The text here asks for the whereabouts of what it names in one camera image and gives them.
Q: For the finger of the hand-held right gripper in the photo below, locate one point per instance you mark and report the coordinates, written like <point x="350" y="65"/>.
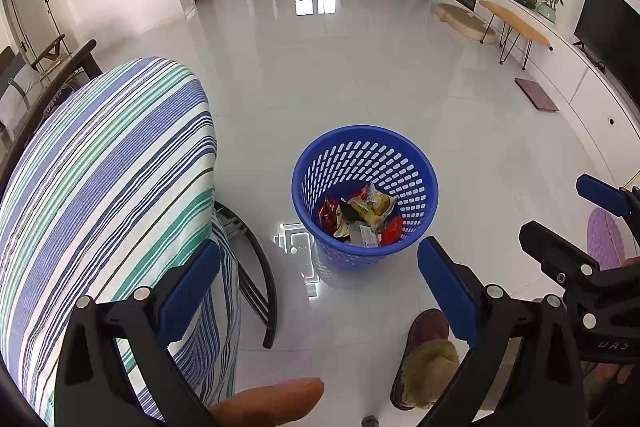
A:
<point x="550" y="247"/>
<point x="600" y="192"/>

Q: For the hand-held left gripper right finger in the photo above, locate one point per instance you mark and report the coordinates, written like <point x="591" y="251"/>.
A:
<point x="447" y="289"/>

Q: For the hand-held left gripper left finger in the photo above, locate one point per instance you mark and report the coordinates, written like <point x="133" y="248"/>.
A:
<point x="192" y="292"/>

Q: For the red snack bag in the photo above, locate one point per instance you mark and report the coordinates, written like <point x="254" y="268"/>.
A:
<point x="392" y="229"/>

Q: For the clear plastic box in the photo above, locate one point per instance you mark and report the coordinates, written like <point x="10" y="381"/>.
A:
<point x="364" y="237"/>

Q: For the clear burger bread packet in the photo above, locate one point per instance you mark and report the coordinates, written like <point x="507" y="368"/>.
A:
<point x="375" y="207"/>

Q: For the red wrapper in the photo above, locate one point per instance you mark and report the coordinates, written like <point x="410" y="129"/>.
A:
<point x="330" y="214"/>

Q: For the blue plastic wastebasket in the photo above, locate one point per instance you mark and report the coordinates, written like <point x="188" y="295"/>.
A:
<point x="365" y="157"/>

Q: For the person's right hand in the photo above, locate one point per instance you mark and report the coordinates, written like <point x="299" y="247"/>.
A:
<point x="612" y="377"/>

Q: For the person's left hand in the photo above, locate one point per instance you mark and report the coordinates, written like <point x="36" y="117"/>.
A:
<point x="270" y="402"/>

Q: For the purple textured mat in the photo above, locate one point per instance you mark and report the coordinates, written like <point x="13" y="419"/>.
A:
<point x="605" y="239"/>

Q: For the brown furry slipper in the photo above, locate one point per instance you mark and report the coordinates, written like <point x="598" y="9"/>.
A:
<point x="425" y="357"/>

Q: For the black metal table legs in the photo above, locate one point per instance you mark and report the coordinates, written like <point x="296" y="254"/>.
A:
<point x="260" y="267"/>

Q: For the white television cabinet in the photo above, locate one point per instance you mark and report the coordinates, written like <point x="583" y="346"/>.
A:
<point x="600" y="107"/>

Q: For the flat brown board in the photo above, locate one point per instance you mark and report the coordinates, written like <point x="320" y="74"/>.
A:
<point x="537" y="94"/>

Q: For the blue green striped tablecloth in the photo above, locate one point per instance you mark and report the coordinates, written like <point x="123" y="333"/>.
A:
<point x="100" y="182"/>

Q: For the black television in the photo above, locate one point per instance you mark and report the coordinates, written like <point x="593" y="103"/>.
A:
<point x="610" y="27"/>

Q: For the oval wooden side table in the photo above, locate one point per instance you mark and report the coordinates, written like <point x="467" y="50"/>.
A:
<point x="515" y="19"/>

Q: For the grey blue sofa cushion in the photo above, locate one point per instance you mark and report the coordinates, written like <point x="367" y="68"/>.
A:
<point x="20" y="97"/>

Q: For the brown sofa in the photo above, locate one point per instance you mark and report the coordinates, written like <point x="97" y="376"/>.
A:
<point x="50" y="52"/>

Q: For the white door with black hinges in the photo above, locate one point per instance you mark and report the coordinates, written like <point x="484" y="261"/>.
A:
<point x="37" y="7"/>

